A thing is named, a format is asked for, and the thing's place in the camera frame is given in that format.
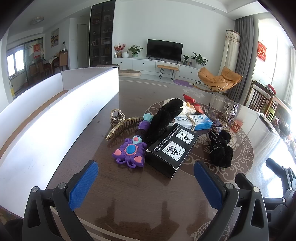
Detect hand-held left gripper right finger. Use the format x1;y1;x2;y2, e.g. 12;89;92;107
193;160;274;241

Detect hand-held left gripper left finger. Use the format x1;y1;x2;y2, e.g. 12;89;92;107
22;160;99;241

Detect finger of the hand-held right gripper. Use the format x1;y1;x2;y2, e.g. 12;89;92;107
264;197;287;223
265;157;290;178

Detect black printed carton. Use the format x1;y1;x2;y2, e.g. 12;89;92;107
146;124;199;179

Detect white storage box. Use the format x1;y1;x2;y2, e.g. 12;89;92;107
0;67;119;219

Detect blue white toothpaste box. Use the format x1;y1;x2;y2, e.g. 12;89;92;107
174;113;213;131

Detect brown patterned glass desktop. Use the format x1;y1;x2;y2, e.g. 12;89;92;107
0;77;296;241

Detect small black stitched glove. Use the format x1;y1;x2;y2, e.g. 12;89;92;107
207;129;233;168

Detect purple toy wand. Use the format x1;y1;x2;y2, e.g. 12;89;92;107
112;113;153;169

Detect dark wooden slatted chair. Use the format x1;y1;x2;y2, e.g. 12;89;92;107
245;80;296;139

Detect red foil gift pouch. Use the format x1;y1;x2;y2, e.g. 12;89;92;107
182;93;205;114

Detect gold hair claw clip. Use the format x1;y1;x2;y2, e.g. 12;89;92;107
106;108;144;141

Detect cream knitted pouch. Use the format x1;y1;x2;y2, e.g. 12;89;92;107
162;98;197;116

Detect large black glove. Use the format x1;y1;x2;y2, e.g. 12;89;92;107
148;99;184;145

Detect purple round rug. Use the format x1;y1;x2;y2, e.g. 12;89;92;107
173;79;193;88

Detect orange rocking chair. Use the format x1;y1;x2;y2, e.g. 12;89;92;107
192;67;243;95

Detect beige cat scratcher pad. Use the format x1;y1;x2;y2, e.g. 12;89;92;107
119;70;141;77

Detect wooden bench with black legs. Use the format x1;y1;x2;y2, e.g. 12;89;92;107
157;64;179;81

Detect large green potted plant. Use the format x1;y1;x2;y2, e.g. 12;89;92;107
191;52;208;68

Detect brown dining chair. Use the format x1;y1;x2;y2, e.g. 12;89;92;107
59;51;69;71

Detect grey curtain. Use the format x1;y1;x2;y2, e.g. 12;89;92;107
228;15;255;105

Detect white television cabinet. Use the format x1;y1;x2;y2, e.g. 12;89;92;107
112;57;204;78

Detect white door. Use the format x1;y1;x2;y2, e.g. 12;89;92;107
77;23;90;68

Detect red flowers in vase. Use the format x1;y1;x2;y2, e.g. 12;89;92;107
114;43;126;58

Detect black television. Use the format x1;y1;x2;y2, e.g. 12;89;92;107
147;39;183;62

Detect green plant in glass vase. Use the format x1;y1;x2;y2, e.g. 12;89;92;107
127;44;143;58

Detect dark glass display cabinet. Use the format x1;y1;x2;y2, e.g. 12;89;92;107
89;0;115;67

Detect red wall hanging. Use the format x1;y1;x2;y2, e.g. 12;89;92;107
257;41;267;62

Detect framed wall painting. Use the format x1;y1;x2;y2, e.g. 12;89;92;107
51;28;60;47

